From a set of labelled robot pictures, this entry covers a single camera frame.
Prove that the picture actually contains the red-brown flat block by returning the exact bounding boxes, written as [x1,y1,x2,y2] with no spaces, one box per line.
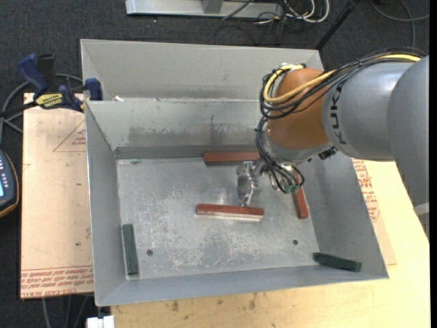
[203,152,261,166]
[195,203,265,223]
[291,172,310,220]

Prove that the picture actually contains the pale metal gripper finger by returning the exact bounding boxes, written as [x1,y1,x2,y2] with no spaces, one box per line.
[237,176,249,201]
[241,180,259,208]

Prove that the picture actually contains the black cylinder on white bracket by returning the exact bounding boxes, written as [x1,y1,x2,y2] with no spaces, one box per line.
[318,147,339,161]

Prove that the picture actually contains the brown cardboard board, red print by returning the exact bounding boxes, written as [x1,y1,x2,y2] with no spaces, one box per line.
[19,92,399,300]

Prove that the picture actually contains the dark green flat block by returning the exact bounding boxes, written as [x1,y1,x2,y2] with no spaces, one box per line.
[121,223,140,276]
[312,251,363,273]

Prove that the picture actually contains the grey metal bin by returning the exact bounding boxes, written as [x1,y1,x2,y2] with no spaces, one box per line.
[80,38,390,308]

